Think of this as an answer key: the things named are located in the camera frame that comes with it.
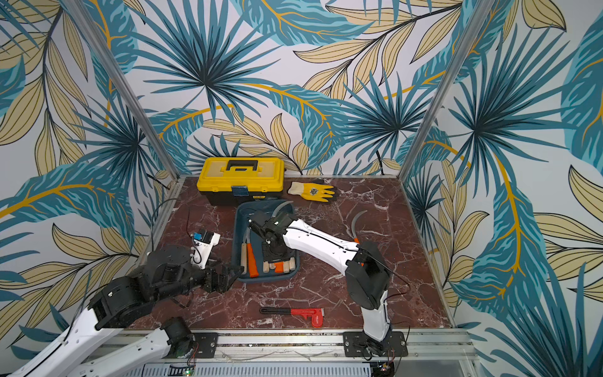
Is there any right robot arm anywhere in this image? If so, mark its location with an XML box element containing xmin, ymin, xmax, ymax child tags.
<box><xmin>248</xmin><ymin>213</ymin><xmax>393</xmax><ymax>357</ymax></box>

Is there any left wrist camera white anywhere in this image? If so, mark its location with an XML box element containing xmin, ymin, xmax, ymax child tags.
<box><xmin>190</xmin><ymin>230</ymin><xmax>221</xmax><ymax>270</ymax></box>

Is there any teal plastic tray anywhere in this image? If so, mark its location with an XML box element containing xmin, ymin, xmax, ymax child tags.
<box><xmin>231</xmin><ymin>199</ymin><xmax>301</xmax><ymax>284</ymax></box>

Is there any red black pipe wrench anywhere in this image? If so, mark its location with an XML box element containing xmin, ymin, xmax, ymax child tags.
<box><xmin>259</xmin><ymin>306</ymin><xmax>324</xmax><ymax>328</ymax></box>

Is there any yellow black toolbox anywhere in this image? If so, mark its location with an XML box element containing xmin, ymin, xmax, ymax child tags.
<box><xmin>196</xmin><ymin>157</ymin><xmax>285</xmax><ymax>206</ymax></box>

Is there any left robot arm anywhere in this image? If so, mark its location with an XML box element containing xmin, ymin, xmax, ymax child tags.
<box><xmin>13</xmin><ymin>247</ymin><xmax>243</xmax><ymax>376</ymax></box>

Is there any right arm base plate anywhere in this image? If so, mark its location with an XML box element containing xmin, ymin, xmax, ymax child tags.
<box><xmin>342</xmin><ymin>331</ymin><xmax>408</xmax><ymax>360</ymax></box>

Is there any yellow work glove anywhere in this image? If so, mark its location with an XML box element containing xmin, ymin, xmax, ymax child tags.
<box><xmin>287</xmin><ymin>182</ymin><xmax>336</xmax><ymax>203</ymax></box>

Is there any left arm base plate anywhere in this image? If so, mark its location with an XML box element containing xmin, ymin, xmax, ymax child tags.
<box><xmin>163</xmin><ymin>332</ymin><xmax>218</xmax><ymax>360</ymax></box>

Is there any aluminium front rail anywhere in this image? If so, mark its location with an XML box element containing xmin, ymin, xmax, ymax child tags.
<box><xmin>70</xmin><ymin>328</ymin><xmax>479</xmax><ymax>364</ymax></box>

